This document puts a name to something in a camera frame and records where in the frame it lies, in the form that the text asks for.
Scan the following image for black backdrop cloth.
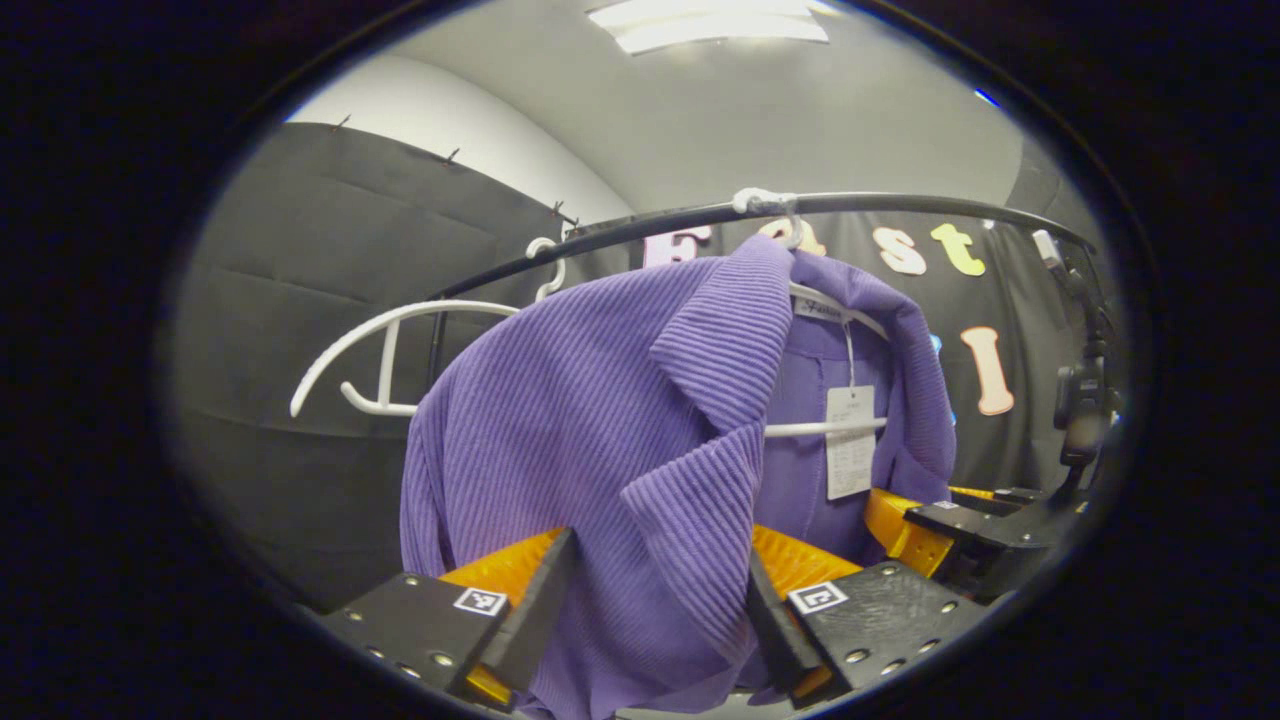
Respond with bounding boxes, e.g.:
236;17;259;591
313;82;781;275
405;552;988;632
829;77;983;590
165;122;1126;613

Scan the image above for large ceiling light panel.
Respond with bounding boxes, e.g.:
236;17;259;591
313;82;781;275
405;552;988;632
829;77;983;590
586;0;831;54

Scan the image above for black metal clothes rack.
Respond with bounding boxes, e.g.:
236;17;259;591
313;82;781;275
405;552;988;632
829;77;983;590
428;192;1098;393

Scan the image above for white paper garment tag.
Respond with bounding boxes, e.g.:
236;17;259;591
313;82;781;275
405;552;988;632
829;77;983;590
825;385;878;501

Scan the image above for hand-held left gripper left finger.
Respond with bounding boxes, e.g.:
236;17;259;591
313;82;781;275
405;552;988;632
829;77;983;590
318;527;579;713

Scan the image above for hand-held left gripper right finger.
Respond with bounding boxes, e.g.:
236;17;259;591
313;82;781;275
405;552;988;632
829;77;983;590
745;524;991;709

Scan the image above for purple ribbed jacket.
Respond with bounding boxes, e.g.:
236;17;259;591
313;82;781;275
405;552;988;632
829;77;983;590
400;233;958;720

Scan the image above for white plastic clothes hanger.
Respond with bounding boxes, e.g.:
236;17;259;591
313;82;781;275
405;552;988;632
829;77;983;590
290;237;568;419
733;187;893;439

